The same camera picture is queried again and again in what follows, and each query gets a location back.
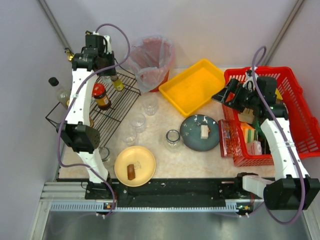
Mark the dark sauce bottle black cap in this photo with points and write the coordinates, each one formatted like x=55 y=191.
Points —
x=62 y=94

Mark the grey cable duct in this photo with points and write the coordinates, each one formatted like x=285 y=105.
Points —
x=60 y=206

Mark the small yellow label bottle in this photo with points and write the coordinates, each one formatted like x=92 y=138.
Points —
x=117 y=83

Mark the red snack packet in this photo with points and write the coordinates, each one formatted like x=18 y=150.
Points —
x=225 y=139

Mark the glass jar metal rim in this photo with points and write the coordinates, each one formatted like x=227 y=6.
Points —
x=172 y=140

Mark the black wire rack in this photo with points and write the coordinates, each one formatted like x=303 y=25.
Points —
x=107 y=121

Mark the colourful sponge stack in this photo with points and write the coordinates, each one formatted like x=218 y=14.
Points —
x=249 y=133

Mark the beige plate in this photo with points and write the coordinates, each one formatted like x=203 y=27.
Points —
x=144 y=163

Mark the red bin with plastic bag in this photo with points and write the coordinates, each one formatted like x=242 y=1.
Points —
x=150 y=60

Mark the white cake piece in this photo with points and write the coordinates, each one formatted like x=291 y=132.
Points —
x=204 y=131

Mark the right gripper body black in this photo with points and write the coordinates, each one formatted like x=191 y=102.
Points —
x=235 y=92

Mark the brown paper box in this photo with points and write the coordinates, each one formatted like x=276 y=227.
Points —
x=246 y=117

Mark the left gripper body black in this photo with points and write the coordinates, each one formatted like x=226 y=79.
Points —
x=107 y=69

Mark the red plastic basket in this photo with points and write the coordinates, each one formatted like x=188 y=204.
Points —
x=304 y=127

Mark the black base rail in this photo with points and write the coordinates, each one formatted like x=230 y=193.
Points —
x=172 y=193

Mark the brown sausage piece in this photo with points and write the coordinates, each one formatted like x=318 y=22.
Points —
x=131 y=174

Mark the glass jar left front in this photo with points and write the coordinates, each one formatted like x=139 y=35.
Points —
x=106 y=156

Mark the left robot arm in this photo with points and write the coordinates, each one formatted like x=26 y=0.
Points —
x=76 y=131

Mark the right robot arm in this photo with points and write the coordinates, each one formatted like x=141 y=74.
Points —
x=293 y=188

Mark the pink white packet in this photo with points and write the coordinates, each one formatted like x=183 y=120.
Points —
x=254 y=148

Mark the green bag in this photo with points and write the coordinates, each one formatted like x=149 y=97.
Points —
x=257 y=127

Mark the red lid chili jar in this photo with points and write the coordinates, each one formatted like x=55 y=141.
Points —
x=100 y=95

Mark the sauce bottle yellow cap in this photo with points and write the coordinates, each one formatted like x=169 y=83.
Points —
x=91 y=122

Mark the yellow plastic tray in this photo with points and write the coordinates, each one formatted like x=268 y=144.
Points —
x=194 y=87

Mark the glass oil bottle gold spout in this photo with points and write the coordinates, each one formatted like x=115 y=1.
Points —
x=69 y=53

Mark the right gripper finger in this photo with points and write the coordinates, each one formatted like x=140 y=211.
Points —
x=233 y=87
x=221 y=96

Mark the dark teal plate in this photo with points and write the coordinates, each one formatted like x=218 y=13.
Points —
x=190 y=131

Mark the clear glass cup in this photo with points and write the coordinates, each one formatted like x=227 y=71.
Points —
x=150 y=105
x=129 y=137
x=138 y=122

